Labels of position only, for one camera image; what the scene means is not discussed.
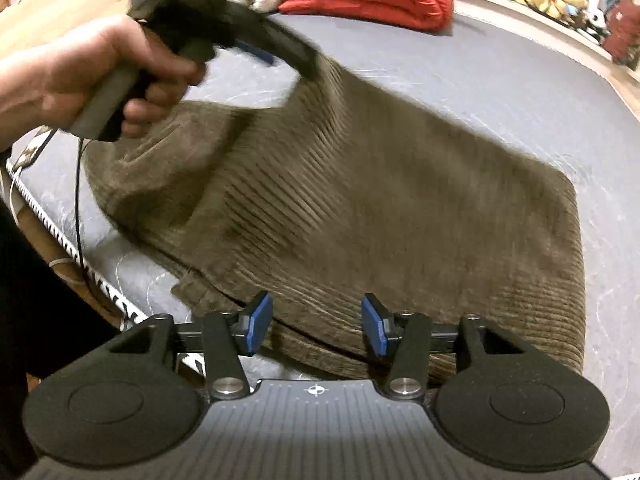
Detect dark red pillow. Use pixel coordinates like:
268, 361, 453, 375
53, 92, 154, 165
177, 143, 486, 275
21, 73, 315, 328
602, 0, 640, 64

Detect brown corduroy pants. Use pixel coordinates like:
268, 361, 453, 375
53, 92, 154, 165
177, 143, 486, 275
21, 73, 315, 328
84, 58, 586, 378

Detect white charging cable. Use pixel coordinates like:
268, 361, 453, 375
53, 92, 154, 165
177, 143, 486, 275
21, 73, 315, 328
0, 167, 26, 226

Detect smartphone on mattress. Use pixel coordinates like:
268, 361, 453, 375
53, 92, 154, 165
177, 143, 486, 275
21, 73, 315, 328
12, 127, 58, 171

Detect person's left hand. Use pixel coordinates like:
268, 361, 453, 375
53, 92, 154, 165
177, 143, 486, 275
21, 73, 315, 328
1, 15, 206, 151

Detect grey quilted mattress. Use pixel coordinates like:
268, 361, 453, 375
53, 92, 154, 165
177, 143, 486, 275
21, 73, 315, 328
13, 16, 639, 477

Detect left forearm black sleeve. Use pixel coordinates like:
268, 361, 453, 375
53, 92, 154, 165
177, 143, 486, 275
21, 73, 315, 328
1, 206, 119, 479

